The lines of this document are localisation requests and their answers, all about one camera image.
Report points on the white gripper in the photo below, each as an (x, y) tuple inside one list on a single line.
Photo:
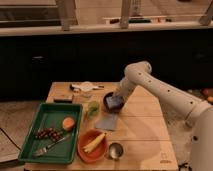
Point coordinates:
[(123, 89)]

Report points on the dark purple bowl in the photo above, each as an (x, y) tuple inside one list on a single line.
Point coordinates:
[(105, 104)]

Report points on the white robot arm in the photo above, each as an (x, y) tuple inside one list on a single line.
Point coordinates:
[(198, 113)]

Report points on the orange bowl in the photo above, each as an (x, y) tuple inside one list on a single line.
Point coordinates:
[(98, 153)]

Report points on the grey cloth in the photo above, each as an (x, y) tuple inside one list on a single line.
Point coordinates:
[(107, 122)]

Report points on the clear plastic cup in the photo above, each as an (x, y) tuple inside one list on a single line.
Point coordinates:
[(86, 87)]

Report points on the small metal cup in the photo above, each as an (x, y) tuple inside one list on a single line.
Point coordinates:
[(115, 151)]

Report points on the orange fruit half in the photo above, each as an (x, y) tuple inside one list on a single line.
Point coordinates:
[(68, 123)]

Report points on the yellow banana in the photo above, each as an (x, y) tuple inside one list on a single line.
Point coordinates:
[(93, 144)]

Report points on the green plastic tray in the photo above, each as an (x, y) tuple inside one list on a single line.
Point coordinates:
[(52, 115)]

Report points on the bunch of dark grapes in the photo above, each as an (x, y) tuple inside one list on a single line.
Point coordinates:
[(51, 133)]

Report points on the metal fork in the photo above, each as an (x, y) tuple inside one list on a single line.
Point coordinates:
[(45, 149)]

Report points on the black white handled tool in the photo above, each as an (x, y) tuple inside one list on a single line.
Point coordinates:
[(94, 87)]

